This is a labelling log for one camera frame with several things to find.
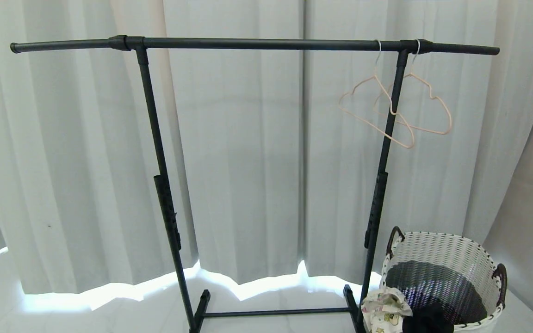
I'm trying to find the pink clothes hanger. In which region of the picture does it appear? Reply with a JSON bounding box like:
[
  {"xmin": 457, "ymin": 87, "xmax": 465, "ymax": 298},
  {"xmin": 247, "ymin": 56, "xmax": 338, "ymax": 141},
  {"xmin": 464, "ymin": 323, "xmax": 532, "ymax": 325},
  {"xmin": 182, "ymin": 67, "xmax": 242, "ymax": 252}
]
[
  {"xmin": 373, "ymin": 39, "xmax": 453, "ymax": 136},
  {"xmin": 338, "ymin": 40, "xmax": 416, "ymax": 149}
]

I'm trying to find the white laundry basket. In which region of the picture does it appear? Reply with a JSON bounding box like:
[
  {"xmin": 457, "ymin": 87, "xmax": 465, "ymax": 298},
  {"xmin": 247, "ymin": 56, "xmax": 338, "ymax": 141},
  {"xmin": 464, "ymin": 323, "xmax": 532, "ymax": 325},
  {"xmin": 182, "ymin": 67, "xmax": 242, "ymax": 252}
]
[{"xmin": 380, "ymin": 226, "xmax": 508, "ymax": 333}]

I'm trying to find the white curtain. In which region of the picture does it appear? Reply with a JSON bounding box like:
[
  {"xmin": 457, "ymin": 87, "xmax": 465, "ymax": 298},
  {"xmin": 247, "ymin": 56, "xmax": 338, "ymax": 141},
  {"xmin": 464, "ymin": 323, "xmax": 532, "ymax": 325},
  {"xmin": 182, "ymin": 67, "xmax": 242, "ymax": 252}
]
[{"xmin": 0, "ymin": 0, "xmax": 533, "ymax": 296}]

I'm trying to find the black clothes rack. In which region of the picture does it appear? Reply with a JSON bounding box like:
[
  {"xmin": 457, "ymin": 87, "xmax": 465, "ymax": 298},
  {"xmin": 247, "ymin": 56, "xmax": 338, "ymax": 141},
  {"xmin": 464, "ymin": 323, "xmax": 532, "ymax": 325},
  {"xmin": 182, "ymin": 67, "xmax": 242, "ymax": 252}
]
[{"xmin": 10, "ymin": 35, "xmax": 501, "ymax": 333}]

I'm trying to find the black garment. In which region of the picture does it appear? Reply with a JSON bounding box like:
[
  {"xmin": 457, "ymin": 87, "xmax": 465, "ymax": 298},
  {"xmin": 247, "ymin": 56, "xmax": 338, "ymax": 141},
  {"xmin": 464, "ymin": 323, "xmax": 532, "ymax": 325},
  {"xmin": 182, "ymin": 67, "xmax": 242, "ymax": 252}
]
[{"xmin": 403, "ymin": 303, "xmax": 455, "ymax": 333}]

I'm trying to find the cream printed garment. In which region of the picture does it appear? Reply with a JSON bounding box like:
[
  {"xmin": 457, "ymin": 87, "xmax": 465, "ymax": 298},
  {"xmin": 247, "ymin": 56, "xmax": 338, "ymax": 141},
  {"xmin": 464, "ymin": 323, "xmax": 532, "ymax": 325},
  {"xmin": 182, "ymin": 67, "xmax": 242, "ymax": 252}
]
[{"xmin": 361, "ymin": 287, "xmax": 414, "ymax": 333}]

